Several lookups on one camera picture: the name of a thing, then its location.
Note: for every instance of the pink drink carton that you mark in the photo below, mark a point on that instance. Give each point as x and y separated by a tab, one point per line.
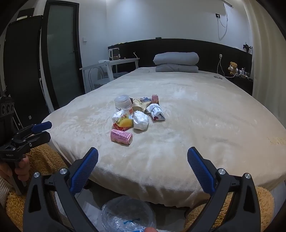
155	99

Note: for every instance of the brown teddy bear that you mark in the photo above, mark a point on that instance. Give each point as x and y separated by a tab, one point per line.
233	67

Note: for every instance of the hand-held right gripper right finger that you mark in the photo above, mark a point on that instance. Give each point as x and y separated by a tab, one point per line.
200	170

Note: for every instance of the pink can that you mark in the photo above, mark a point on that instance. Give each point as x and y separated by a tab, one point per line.
120	136

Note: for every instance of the black nightstand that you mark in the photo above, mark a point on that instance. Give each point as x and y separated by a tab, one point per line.
244	86

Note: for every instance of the white tabletop appliance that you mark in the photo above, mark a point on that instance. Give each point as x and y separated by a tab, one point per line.
114	54

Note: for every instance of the group of small bottles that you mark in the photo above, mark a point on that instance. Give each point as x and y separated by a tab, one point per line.
244	73

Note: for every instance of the clear plastic bag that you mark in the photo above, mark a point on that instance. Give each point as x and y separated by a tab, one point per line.
127	214

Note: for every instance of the person's left hand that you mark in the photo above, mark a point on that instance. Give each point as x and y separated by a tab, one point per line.
22	167

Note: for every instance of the black cabinet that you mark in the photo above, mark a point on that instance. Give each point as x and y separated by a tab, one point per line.
24	67

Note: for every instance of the brown plush cloth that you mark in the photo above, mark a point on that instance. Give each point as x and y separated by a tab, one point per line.
44	156
263	200

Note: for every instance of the flat grey pillow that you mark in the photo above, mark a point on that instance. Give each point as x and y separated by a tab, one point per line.
176	68

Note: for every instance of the small dark plant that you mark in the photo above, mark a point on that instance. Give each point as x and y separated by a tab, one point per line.
247	47

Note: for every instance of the eyeglasses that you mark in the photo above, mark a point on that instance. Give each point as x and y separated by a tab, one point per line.
218	77

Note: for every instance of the white paper bag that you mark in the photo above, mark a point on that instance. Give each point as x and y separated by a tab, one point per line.
140	120

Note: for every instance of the folded grey quilt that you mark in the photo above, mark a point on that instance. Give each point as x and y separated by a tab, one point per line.
176	58

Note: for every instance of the black headboard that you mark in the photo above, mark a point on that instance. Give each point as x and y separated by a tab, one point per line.
178	45

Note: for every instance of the glass door with black frame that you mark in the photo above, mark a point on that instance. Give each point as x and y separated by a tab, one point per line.
62	44

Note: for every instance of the clear chair with grey cushion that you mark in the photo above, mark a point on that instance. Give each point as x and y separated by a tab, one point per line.
104	80

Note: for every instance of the white wrapper with black print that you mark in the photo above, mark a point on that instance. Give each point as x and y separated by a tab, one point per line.
155	111

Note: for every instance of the person's left forearm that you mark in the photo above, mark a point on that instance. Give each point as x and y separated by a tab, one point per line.
5	193

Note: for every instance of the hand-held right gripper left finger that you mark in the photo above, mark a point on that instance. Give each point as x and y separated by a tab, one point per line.
86	171

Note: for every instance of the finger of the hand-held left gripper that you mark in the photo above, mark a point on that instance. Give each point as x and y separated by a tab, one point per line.
40	137
41	126

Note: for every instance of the beige bed blanket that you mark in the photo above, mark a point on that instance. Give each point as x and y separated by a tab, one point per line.
178	138

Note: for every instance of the yellow and red snack packet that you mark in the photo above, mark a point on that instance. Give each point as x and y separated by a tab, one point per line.
125	122

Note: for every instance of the brown paper bag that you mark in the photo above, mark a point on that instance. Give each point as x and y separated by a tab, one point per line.
139	107

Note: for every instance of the clear plastic container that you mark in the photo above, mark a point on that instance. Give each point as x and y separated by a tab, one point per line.
122	102

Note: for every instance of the cream curtain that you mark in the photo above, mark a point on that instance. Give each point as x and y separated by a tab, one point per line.
268	67

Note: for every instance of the white plastic wrapper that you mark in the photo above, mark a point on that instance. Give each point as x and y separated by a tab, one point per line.
117	116

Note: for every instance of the blue and white wrapper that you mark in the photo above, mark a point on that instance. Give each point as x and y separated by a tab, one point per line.
145	98

